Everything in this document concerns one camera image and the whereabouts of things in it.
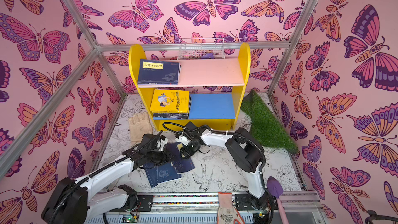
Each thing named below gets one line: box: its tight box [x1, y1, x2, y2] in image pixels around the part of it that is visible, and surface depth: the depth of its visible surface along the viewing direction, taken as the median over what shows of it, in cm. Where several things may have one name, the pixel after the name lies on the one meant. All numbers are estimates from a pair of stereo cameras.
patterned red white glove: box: [217, 191, 246, 224], surface depth 71 cm
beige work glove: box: [128, 110, 153, 146], surface depth 104 cm
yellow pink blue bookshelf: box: [129, 42, 252, 132], surface depth 78 cm
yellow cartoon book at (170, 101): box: [150, 89, 191, 114], surface depth 89 cm
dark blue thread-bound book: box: [143, 161, 182, 189], surface depth 82 cm
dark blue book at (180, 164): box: [165, 142, 196, 174], surface depth 85 cm
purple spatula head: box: [266, 175, 283, 199], surface depth 78 cm
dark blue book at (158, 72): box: [137, 58, 181, 85], surface depth 73 cm
